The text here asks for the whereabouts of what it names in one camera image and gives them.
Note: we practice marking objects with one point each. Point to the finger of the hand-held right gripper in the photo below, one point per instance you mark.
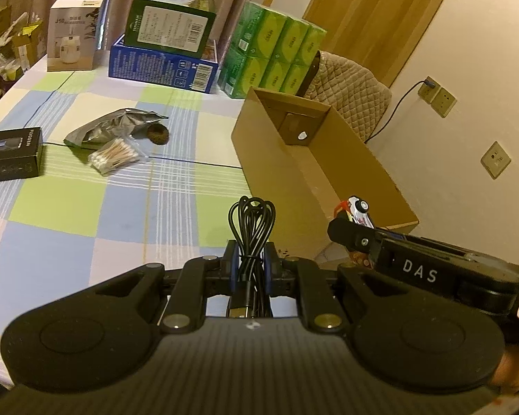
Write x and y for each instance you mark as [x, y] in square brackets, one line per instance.
[354, 235]

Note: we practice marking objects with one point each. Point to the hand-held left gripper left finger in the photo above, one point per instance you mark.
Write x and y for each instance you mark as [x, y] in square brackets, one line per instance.
[230, 266]

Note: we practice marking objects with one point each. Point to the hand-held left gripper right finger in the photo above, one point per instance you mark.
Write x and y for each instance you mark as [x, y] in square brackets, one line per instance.
[269, 270]

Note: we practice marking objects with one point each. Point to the small toy car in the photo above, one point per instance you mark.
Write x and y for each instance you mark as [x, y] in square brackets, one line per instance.
[360, 211]

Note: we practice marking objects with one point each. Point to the dark brown fuzzy ball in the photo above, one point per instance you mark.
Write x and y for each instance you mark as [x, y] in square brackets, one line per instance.
[158, 134]

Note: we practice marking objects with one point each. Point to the bag of cotton swabs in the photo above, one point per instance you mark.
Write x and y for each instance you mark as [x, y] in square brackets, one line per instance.
[114, 155]

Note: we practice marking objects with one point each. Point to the silver foil bag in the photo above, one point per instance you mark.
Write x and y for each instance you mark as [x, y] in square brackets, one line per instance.
[108, 125]

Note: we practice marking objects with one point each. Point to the black product box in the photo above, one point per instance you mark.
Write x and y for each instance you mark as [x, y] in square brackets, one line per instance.
[11, 155]

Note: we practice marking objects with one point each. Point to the person's right hand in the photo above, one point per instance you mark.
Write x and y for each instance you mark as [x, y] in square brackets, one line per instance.
[512, 374]

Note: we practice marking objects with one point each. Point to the plaid tablecloth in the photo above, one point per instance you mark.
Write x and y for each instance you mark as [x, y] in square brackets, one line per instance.
[112, 207]

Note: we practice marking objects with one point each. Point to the chair with quilted cover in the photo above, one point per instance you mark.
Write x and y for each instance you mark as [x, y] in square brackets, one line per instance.
[350, 90]

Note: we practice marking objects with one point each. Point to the stack of green tissue packs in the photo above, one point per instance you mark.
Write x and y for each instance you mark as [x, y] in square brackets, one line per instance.
[268, 52]

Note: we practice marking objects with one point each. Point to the blue carton box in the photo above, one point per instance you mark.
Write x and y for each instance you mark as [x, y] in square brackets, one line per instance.
[155, 67]

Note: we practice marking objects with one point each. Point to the wooden door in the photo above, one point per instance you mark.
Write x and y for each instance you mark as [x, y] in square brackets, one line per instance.
[372, 13]

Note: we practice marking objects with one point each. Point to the green carton box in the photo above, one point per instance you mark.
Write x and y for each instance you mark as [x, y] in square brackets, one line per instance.
[168, 21]

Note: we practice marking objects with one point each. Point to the white humidifier box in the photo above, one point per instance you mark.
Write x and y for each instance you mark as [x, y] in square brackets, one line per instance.
[71, 39]

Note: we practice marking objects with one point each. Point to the small brown cardboard box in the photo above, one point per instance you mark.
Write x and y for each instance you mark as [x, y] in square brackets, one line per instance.
[32, 43]

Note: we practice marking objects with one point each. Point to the white plastic bag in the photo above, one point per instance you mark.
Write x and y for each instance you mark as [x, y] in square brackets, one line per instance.
[6, 54]

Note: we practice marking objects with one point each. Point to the wall socket with plug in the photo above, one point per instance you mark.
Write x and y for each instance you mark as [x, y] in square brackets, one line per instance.
[427, 90]

